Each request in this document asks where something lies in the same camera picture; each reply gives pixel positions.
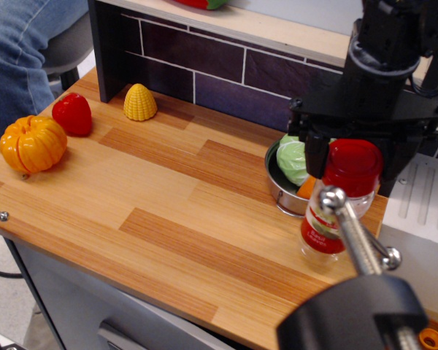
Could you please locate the grey cabinet drawer handle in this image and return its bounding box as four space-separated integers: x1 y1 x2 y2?
97 322 147 350

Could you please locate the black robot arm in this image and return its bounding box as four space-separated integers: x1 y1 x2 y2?
288 1 438 180

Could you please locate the grey chair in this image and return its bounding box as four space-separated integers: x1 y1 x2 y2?
42 12 93 94

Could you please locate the orange toy fruit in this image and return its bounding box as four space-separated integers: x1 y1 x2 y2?
296 176 316 200

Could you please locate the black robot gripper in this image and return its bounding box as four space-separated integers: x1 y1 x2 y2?
288 66 438 182

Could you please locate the red plastic cap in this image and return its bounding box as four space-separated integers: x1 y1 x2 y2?
322 139 384 198

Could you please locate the white sink unit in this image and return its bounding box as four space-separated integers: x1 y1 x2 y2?
380 154 438 313

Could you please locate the person leg in jeans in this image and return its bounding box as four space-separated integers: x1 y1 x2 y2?
0 1 88 138

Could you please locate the orange toy pumpkin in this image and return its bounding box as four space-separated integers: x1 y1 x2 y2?
0 115 67 174

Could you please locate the wooden shelf with dark posts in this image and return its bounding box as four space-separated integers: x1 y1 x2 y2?
88 1 343 131

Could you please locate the black floor cable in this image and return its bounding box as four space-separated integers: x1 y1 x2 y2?
0 229 25 280

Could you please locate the clear spice jar red label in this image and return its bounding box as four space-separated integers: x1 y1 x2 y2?
300 179 379 263

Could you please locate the green toy cabbage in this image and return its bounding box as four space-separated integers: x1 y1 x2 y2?
276 134 309 187

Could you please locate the silver metal pot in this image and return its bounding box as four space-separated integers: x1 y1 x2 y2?
264 141 309 218

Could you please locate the yellow toy corn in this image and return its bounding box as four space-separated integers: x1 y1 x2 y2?
123 83 158 122

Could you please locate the red toy strawberry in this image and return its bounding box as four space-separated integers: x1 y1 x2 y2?
52 93 92 136

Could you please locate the black clamp with metal screw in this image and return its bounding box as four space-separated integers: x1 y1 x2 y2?
277 186 429 349

